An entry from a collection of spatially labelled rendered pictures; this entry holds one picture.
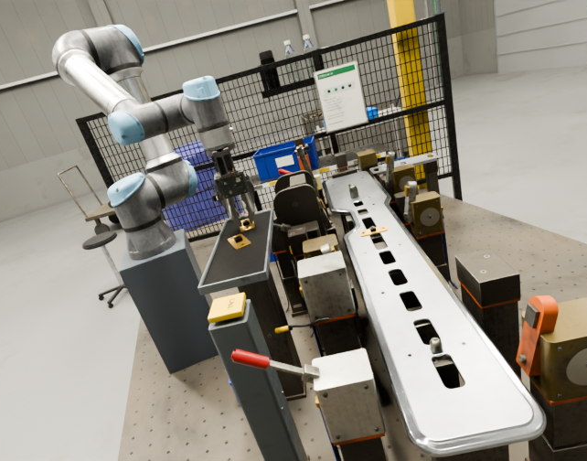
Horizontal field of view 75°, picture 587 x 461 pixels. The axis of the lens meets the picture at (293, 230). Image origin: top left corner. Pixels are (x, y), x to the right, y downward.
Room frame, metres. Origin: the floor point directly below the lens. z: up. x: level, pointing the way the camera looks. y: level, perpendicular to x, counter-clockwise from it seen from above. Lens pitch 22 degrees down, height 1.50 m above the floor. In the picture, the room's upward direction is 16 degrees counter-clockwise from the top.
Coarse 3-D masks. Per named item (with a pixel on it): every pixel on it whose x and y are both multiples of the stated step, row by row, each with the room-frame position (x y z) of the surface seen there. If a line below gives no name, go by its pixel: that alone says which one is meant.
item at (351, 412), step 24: (336, 360) 0.49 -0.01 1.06; (360, 360) 0.48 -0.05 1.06; (336, 384) 0.44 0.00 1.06; (360, 384) 0.44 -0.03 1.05; (336, 408) 0.44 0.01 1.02; (360, 408) 0.44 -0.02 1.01; (336, 432) 0.44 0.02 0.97; (360, 432) 0.44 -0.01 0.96; (384, 432) 0.44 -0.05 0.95; (336, 456) 0.46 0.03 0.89; (360, 456) 0.45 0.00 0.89; (384, 456) 0.44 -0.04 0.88
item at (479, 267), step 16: (464, 256) 0.73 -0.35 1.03; (480, 256) 0.71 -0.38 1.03; (496, 256) 0.70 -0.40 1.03; (464, 272) 0.69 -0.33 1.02; (480, 272) 0.66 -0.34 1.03; (496, 272) 0.64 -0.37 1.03; (512, 272) 0.63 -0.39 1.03; (464, 288) 0.71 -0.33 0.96; (480, 288) 0.63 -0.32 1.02; (496, 288) 0.62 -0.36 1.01; (512, 288) 0.62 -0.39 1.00; (464, 304) 0.72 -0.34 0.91; (480, 304) 0.63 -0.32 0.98; (496, 304) 0.62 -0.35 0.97; (512, 304) 0.62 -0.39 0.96; (480, 320) 0.65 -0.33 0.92; (496, 320) 0.63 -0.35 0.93; (512, 320) 0.62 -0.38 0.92; (496, 336) 0.63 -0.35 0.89; (512, 336) 0.62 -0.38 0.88; (512, 352) 0.63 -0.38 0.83; (512, 368) 0.63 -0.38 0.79
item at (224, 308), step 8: (232, 296) 0.61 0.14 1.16; (240, 296) 0.60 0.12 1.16; (216, 304) 0.60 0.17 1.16; (224, 304) 0.59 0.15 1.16; (232, 304) 0.58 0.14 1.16; (240, 304) 0.58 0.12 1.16; (216, 312) 0.57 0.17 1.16; (224, 312) 0.57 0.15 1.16; (232, 312) 0.56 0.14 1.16; (240, 312) 0.56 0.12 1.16; (208, 320) 0.56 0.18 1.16; (216, 320) 0.56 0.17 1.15
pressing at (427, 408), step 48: (336, 192) 1.50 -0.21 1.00; (384, 192) 1.35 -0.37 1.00; (384, 240) 0.97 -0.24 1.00; (384, 288) 0.74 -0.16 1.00; (432, 288) 0.69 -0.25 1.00; (384, 336) 0.59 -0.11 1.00; (480, 336) 0.52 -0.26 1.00; (432, 384) 0.45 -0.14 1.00; (480, 384) 0.43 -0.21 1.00; (432, 432) 0.37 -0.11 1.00; (480, 432) 0.36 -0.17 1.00; (528, 432) 0.34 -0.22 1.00
